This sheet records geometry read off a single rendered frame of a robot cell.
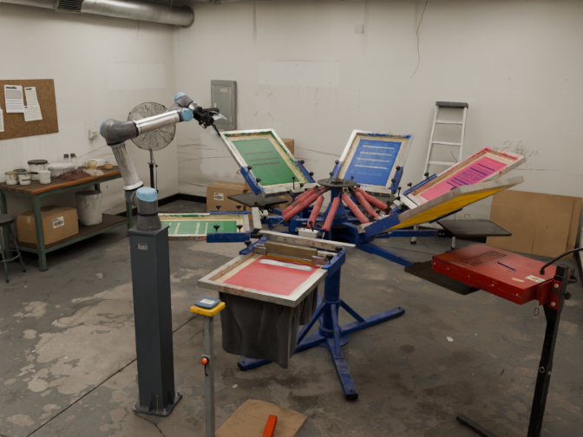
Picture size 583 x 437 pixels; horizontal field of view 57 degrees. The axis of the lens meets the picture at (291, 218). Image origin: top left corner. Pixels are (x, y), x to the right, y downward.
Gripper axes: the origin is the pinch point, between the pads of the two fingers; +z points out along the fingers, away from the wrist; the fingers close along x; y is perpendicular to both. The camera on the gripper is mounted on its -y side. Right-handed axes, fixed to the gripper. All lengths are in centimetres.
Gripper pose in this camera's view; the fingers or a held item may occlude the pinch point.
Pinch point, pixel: (224, 127)
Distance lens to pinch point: 333.1
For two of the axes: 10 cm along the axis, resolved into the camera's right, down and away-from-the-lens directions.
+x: 3.3, -6.0, -7.2
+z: 7.9, 6.0, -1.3
